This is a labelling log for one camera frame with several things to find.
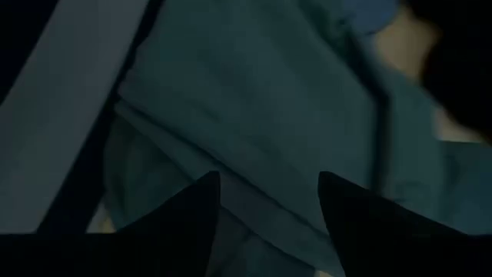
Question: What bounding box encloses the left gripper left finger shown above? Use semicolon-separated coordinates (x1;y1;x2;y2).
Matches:
115;171;222;277

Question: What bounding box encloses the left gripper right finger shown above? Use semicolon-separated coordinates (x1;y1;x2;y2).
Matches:
317;171;474;277

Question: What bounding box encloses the teal green garment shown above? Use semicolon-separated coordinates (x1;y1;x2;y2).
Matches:
101;0;492;277

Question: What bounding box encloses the blue-grey garment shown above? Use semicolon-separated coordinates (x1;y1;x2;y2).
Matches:
341;0;399;36

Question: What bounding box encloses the navy white striped fabric basket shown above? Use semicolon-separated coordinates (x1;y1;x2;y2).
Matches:
0;0;166;235

